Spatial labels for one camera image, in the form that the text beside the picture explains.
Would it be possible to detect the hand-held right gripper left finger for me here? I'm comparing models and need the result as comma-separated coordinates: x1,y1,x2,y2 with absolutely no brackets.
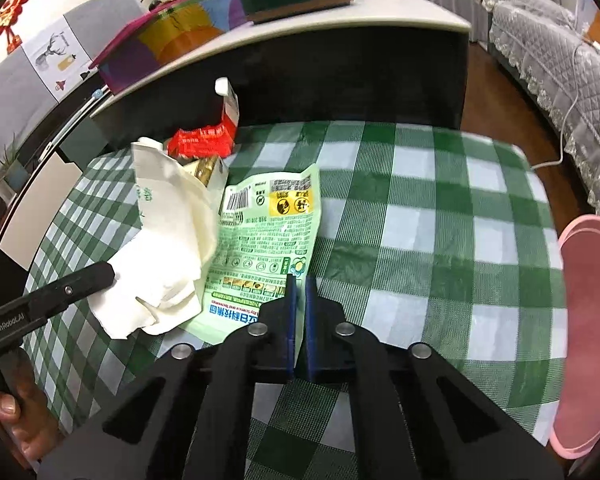
37,274,301,480

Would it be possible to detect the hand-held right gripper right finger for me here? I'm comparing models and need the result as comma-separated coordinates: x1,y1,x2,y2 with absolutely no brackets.
305,276,566,480

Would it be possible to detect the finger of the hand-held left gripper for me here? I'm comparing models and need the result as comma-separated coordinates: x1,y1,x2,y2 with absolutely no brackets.
27,261,117,318

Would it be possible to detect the green plastic packet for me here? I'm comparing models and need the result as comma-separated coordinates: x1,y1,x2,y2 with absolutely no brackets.
180,165,323,346

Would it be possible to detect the white paper bag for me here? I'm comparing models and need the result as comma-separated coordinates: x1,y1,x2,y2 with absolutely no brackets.
89,137,220,341

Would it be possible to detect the pink trash bin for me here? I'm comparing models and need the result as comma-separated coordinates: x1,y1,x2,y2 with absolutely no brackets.
550,214,600,461

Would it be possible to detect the person's left hand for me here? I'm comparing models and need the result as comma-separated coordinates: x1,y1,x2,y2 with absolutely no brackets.
0,384,61,468

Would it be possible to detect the white and green television cabinet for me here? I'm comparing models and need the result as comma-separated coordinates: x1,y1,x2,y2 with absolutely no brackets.
0,85,111,271

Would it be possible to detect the green potted plant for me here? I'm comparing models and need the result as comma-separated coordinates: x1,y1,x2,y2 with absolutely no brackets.
0,135,31,196

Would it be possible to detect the green checkered tablecloth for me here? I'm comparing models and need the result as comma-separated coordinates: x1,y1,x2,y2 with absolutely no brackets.
22,120,568,480

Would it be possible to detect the gold foil wrapper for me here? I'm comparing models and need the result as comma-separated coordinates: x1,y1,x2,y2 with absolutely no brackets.
195,156,222,187

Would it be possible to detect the white stick with blue bead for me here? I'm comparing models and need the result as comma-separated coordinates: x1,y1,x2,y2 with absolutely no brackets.
40,87,106,156

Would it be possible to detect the red crumpled packet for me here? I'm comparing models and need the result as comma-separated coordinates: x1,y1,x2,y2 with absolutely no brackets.
167,125,238,161

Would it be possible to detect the red and white carton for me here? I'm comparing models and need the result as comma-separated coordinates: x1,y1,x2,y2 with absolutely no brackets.
215,77,241,133

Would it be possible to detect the white-topped dark coffee table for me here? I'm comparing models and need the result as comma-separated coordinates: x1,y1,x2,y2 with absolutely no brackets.
90,0,473,151

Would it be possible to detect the grey television dust cover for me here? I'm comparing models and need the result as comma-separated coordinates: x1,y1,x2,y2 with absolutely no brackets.
0,0,148,126

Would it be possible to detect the colourful oval tin box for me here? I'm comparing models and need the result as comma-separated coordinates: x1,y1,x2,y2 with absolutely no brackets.
89,0,251,96

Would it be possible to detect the red knot ornament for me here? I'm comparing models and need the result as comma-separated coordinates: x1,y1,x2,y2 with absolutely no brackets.
0,0,41,53

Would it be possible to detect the grey quilted sofa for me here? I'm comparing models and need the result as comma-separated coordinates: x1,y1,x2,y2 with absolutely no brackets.
472,0,600,226

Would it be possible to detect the white cable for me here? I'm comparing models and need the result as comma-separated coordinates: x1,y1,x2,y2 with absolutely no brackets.
530,10,588,171

